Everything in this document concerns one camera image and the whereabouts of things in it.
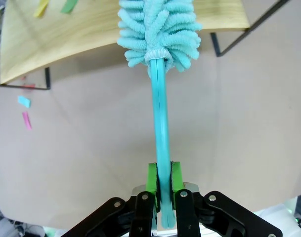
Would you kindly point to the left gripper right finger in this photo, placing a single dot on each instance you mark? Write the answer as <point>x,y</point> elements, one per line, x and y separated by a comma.
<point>177,177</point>

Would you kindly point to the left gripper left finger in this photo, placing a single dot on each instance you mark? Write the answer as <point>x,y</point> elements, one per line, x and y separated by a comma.
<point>151,180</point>

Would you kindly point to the teal chenille duster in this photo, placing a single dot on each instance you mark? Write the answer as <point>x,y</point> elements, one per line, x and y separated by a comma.
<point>162,111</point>

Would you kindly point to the magenta paper scrap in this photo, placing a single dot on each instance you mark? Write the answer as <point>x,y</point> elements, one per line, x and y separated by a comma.
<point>26,121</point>

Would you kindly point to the blue paper scrap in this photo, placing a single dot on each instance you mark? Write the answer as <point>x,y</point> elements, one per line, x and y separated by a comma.
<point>24,101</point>

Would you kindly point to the red paper scrap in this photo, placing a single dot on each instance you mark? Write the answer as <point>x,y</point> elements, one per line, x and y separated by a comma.
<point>29,86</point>

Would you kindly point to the green paper scrap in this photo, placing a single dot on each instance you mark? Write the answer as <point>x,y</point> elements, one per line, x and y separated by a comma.
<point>69,6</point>

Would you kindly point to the yellow paper scrap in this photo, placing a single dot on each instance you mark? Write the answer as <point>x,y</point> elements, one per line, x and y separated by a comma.
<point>40,9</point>

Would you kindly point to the two-tier wooden shelf black frame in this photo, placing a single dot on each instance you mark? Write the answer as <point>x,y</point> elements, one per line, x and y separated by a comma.
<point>78,42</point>

